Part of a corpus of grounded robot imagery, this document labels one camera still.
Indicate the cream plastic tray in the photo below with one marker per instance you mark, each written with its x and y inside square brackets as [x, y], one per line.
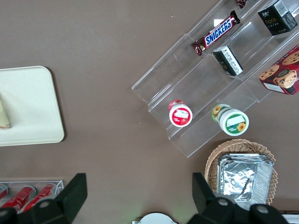
[30, 105]

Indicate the white plastic bin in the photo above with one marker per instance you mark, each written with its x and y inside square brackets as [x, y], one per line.
[292, 218]

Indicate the clear acrylic bottle rack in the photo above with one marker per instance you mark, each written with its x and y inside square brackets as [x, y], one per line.
[59, 184]

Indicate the light wicker basket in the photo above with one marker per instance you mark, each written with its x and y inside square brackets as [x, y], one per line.
[236, 145]

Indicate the green lid cup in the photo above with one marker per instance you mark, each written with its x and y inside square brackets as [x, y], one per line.
[233, 122]

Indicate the small black carton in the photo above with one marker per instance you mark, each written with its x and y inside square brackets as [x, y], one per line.
[229, 60]
[276, 18]

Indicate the red cookie box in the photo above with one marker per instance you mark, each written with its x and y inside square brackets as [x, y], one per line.
[282, 72]

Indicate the aluminium foil tray stack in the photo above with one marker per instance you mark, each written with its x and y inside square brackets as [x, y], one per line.
[245, 182]

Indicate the red lid cup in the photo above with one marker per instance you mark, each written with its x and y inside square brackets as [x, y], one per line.
[180, 115]

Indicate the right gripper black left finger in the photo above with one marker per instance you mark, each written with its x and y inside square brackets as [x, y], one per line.
[72, 193]

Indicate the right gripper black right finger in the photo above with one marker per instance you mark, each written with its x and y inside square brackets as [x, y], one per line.
[202, 196]

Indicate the Snickers chocolate bar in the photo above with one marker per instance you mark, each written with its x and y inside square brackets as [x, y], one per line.
[241, 2]
[217, 33]

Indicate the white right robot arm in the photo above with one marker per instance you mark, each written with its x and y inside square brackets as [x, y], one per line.
[155, 219]

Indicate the clear acrylic stepped riser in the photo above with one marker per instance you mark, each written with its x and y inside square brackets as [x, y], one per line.
[163, 88]
[254, 44]

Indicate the red cola bottle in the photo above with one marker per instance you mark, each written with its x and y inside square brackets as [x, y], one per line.
[39, 197]
[2, 192]
[17, 200]

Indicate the triangle sandwich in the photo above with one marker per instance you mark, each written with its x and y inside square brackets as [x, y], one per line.
[4, 116]

